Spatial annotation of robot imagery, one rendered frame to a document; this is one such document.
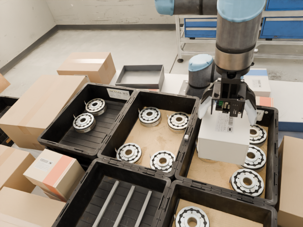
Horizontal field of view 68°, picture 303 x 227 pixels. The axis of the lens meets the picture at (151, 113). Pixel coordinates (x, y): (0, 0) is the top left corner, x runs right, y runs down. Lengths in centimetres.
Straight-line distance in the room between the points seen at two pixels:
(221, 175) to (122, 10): 338
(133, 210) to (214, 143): 40
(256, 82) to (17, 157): 121
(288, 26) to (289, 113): 152
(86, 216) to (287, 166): 71
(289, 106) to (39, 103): 129
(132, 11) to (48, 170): 323
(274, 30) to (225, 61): 225
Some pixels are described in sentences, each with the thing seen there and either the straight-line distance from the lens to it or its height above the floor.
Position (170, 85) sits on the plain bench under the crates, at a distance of 144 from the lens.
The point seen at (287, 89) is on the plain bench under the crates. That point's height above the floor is 70.
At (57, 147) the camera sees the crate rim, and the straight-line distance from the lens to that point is 97.
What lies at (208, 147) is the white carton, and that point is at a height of 110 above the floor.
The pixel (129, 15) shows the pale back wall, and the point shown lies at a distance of 391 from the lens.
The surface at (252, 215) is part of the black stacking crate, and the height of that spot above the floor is 86.
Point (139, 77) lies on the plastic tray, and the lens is 146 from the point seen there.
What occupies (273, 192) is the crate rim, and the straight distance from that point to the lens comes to 77.
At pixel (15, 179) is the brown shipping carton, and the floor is 83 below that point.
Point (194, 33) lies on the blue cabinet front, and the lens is 275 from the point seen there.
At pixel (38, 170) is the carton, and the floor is 92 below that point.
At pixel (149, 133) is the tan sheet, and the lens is 100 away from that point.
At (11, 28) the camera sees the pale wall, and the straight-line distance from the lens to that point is 412.
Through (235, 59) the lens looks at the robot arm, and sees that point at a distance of 47.
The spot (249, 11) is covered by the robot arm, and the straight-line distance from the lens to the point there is 43.
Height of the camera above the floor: 159
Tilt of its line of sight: 44 degrees down
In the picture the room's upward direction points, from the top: 12 degrees counter-clockwise
